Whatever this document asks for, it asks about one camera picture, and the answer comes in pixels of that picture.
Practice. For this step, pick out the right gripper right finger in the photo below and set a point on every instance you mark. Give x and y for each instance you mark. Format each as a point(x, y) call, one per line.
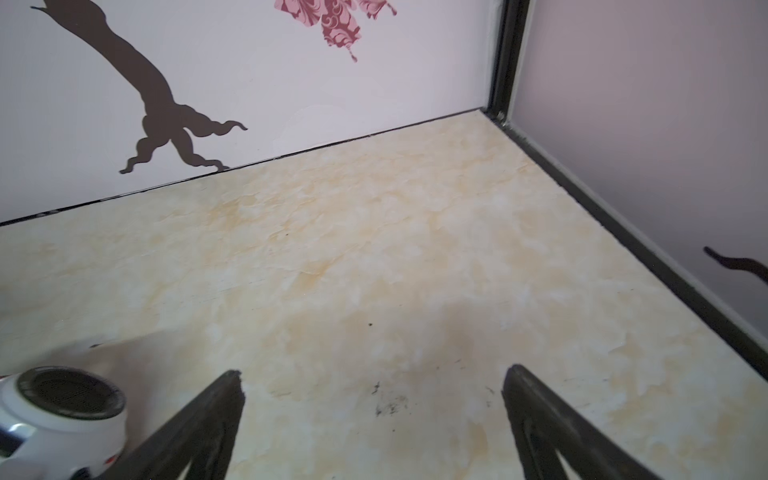
point(547, 430)

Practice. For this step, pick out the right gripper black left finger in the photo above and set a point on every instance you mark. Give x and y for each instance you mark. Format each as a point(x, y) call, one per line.
point(196, 443)

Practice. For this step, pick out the black white headphones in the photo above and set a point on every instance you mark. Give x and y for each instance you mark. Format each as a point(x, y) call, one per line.
point(60, 422)

